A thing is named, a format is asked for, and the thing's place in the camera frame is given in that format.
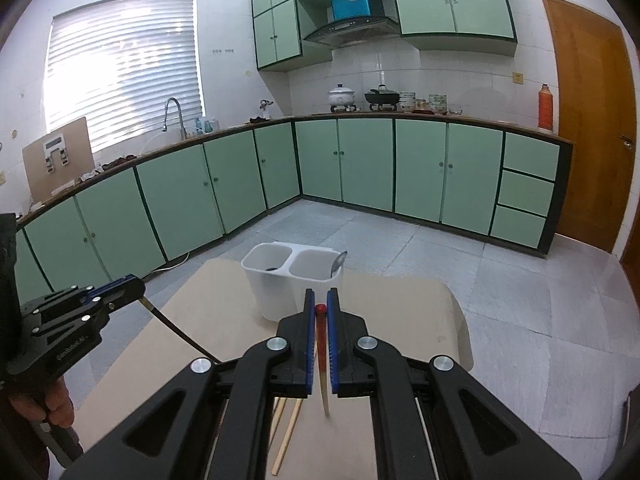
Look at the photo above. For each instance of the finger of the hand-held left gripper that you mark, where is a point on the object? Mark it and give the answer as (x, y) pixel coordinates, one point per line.
(117, 287)

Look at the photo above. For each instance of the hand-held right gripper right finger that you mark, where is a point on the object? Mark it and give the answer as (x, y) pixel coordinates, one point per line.
(333, 340)

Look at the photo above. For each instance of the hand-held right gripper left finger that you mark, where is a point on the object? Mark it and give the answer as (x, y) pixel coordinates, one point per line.
(310, 340)

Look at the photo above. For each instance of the white two-compartment utensil holder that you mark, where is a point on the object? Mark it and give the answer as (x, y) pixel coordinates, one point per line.
(270, 295)

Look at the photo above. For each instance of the red patterned wooden chopstick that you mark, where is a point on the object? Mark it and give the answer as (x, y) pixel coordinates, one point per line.
(326, 400)

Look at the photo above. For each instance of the black chopstick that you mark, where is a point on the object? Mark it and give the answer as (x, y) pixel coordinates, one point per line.
(175, 327)

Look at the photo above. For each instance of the plain wooden chopstick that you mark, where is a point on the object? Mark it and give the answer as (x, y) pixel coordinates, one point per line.
(278, 420)
(289, 435)

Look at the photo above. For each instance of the person's left hand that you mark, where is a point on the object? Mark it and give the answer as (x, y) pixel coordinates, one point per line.
(56, 405)

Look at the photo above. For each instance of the metal spoon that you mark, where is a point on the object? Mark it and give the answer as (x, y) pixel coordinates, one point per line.
(339, 261)

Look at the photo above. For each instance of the dark cloth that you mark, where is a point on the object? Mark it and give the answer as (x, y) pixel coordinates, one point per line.
(117, 162)
(256, 120)

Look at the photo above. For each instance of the wooden cutting board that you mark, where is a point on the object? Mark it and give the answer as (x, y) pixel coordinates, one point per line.
(75, 132)

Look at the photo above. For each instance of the metal kitchen faucet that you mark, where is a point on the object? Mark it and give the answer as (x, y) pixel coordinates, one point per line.
(181, 125)

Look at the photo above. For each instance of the teal bottle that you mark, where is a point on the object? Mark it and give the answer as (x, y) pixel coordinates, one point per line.
(199, 126)

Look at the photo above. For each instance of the green base cabinet run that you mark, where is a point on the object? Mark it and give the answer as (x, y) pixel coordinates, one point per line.
(365, 160)

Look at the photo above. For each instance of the clear jar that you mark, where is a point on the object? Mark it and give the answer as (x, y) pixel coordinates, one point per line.
(212, 125)

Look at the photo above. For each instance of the green drawer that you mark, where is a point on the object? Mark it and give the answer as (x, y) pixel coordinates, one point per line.
(530, 155)
(525, 187)
(517, 227)

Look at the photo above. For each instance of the white window blinds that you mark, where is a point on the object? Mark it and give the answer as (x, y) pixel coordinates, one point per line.
(125, 60)

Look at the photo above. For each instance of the small white jug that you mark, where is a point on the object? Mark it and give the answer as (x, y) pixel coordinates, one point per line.
(265, 110)

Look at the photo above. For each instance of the gas stove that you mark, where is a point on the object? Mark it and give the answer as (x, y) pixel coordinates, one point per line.
(350, 108)

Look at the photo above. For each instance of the white pot with lid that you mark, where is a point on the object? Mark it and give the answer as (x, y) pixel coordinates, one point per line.
(341, 96)

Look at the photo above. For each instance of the black wok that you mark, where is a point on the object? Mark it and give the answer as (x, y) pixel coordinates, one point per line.
(382, 96)

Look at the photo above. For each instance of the stack of patterned bowls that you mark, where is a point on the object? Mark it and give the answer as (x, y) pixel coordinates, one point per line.
(406, 101)

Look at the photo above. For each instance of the glass bowl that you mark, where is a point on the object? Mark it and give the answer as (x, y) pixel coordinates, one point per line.
(455, 110)

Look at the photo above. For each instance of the black range hood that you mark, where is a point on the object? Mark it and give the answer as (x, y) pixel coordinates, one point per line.
(350, 31)

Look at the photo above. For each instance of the orange thermos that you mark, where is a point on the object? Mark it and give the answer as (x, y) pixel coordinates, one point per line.
(545, 110)

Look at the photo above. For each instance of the wooden door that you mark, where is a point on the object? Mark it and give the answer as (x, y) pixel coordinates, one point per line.
(585, 135)

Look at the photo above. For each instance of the blue box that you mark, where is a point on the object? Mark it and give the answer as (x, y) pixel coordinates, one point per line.
(350, 4)

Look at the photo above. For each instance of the white plastic bracket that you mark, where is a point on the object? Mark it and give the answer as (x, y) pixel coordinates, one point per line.
(55, 152)

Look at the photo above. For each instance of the green wall cabinet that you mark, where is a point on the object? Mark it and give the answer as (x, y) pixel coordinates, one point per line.
(450, 5)
(280, 35)

